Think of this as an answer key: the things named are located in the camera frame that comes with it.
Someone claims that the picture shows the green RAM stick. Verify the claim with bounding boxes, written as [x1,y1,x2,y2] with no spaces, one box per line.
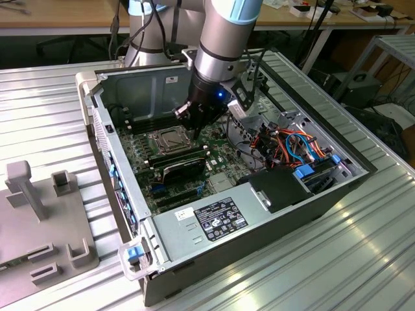
[0,255,29,270]

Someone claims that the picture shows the black RAM slot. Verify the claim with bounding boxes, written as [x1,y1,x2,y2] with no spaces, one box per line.
[125,115,175,127]
[124,111,174,123]
[152,154,210,169]
[126,119,176,131]
[147,144,206,162]
[148,148,208,164]
[128,123,178,135]
[150,150,209,167]

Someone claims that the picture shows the white box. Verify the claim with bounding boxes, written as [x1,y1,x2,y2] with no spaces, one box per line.
[289,3,333,19]

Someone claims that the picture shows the blue disk carrier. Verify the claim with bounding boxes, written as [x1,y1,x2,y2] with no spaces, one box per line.
[292,161,338,183]

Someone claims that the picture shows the grey parts rack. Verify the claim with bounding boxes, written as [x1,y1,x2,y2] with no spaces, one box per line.
[0,160,100,286]

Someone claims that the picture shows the grey metal shelf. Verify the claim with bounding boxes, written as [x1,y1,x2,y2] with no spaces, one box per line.
[333,34,415,104]

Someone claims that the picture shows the black internal cable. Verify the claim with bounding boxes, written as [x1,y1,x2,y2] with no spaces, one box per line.
[226,116,270,171]

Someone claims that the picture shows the black expansion slot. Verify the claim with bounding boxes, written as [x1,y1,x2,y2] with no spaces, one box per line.
[152,189,199,204]
[156,195,201,212]

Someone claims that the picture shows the silver chipset heatsink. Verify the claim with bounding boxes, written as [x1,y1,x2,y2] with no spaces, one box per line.
[207,174,236,192]

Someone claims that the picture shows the CPU socket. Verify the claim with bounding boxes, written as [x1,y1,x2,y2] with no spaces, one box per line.
[148,125,193,157]

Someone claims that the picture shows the wrist camera with black bracket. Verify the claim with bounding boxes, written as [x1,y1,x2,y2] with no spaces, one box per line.
[222,76,257,120]

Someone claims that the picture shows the wooden desk with white legs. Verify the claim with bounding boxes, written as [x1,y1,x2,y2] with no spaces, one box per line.
[254,0,415,77]

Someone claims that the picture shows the black box with handle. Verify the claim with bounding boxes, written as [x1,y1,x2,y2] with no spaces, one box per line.
[329,71,383,109]

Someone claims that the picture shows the black case side panel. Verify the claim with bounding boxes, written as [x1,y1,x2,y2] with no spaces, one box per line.
[343,105,411,161]

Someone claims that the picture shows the metal socket cover frame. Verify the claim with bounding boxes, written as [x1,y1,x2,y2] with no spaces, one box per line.
[150,126,192,156]

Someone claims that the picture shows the blue data wire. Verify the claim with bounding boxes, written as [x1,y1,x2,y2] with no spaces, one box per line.
[285,132,318,162]

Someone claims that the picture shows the black plastic shroud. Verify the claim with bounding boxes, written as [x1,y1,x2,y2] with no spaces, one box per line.
[235,168,314,214]

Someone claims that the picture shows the silver CPU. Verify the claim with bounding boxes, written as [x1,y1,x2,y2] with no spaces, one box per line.
[160,131,184,152]

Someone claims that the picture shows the grey metal disk bay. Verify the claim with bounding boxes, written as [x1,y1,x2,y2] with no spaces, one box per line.
[278,109,314,134]

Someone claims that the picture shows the green motherboard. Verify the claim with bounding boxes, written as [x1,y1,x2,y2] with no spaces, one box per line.
[115,108,260,216]

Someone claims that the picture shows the orange wire bundle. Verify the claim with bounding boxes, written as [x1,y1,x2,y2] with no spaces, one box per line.
[255,128,327,163]

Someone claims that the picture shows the open PC case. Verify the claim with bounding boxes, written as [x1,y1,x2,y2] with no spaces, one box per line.
[75,54,379,307]

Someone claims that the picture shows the grey power supply unit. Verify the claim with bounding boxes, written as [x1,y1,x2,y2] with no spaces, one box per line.
[151,181,272,264]

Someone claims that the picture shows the black graphics card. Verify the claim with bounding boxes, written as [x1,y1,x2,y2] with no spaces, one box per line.
[161,157,208,186]

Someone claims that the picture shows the small silver wrist camera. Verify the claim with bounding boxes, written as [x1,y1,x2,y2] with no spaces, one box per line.
[172,100,193,121]

